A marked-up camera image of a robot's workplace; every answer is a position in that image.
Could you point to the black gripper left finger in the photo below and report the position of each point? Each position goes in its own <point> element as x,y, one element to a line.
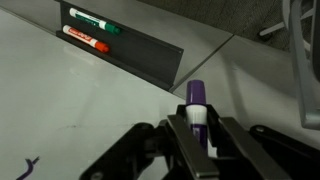
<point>190,150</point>

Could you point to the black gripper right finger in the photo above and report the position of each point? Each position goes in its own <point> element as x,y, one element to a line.
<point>246,150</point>

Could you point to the black marker tray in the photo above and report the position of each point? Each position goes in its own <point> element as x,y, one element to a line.
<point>143,56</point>

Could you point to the red whiteboard marker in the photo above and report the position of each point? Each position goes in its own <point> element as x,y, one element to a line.
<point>83,37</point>

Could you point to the green whiteboard marker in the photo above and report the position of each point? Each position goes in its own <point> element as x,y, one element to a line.
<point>93,22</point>

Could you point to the black chair with grey frame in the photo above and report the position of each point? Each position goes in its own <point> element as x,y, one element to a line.
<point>305,66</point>

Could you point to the white wall whiteboard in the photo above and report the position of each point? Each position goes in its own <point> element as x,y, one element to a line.
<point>66,100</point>

